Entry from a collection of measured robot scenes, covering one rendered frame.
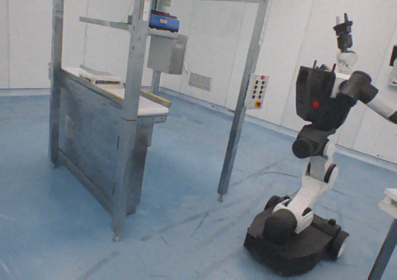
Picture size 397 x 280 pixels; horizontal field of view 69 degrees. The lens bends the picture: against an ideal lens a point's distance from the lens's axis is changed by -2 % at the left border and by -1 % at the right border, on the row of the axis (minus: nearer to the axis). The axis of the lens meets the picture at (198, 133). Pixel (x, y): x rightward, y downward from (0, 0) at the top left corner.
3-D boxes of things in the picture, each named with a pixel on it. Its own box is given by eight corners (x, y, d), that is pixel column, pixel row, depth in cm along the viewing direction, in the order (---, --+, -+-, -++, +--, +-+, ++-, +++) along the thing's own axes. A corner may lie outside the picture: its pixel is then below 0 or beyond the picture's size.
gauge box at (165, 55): (181, 74, 176) (187, 41, 170) (168, 74, 169) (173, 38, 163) (159, 68, 190) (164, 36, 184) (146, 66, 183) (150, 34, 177)
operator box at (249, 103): (261, 108, 227) (269, 75, 220) (248, 109, 216) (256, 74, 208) (255, 106, 231) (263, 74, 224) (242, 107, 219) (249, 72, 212)
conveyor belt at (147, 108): (167, 115, 181) (169, 108, 180) (132, 118, 164) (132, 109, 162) (78, 73, 269) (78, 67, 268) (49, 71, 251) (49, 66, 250)
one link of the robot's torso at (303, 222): (297, 237, 179) (303, 219, 175) (269, 220, 192) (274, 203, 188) (310, 226, 194) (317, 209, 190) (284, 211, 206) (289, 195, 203)
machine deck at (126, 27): (186, 42, 170) (188, 35, 169) (130, 32, 144) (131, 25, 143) (130, 31, 211) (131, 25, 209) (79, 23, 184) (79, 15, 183)
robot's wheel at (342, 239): (351, 227, 198) (346, 247, 209) (344, 224, 202) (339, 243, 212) (339, 246, 187) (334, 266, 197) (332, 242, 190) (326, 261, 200)
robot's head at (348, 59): (342, 69, 157) (347, 52, 154) (334, 67, 166) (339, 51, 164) (354, 71, 157) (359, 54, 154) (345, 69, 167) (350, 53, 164)
